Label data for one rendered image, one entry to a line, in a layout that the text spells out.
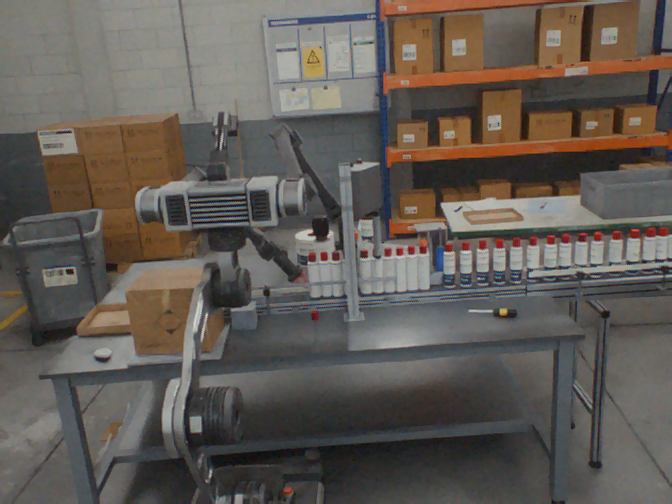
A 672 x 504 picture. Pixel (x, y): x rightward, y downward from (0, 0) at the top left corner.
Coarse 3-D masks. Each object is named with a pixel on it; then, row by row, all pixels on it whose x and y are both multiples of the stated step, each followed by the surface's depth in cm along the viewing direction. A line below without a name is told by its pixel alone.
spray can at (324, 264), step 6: (324, 252) 288; (324, 258) 287; (324, 264) 287; (330, 264) 289; (324, 270) 288; (330, 270) 289; (324, 276) 288; (330, 276) 290; (324, 288) 290; (330, 288) 291; (324, 294) 291; (330, 294) 292
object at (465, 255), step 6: (462, 246) 288; (468, 246) 287; (462, 252) 288; (468, 252) 288; (462, 258) 289; (468, 258) 288; (462, 264) 290; (468, 264) 289; (462, 270) 290; (468, 270) 290; (462, 276) 291; (468, 276) 291; (462, 282) 292; (468, 282) 292
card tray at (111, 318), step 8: (96, 304) 304; (104, 304) 304; (112, 304) 304; (120, 304) 305; (96, 312) 303; (104, 312) 304; (112, 312) 304; (120, 312) 303; (88, 320) 293; (96, 320) 296; (104, 320) 295; (112, 320) 295; (120, 320) 294; (128, 320) 293; (80, 328) 280; (88, 328) 280; (96, 328) 280; (104, 328) 280; (112, 328) 281; (120, 328) 281; (128, 328) 281; (80, 336) 281
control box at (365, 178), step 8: (352, 168) 263; (360, 168) 262; (368, 168) 264; (376, 168) 269; (352, 176) 260; (360, 176) 259; (368, 176) 264; (376, 176) 270; (352, 184) 262; (360, 184) 260; (368, 184) 265; (376, 184) 271; (352, 192) 263; (360, 192) 261; (368, 192) 266; (376, 192) 271; (352, 200) 264; (360, 200) 262; (368, 200) 267; (376, 200) 272; (352, 208) 265; (360, 208) 263; (368, 208) 267; (376, 208) 273; (360, 216) 264
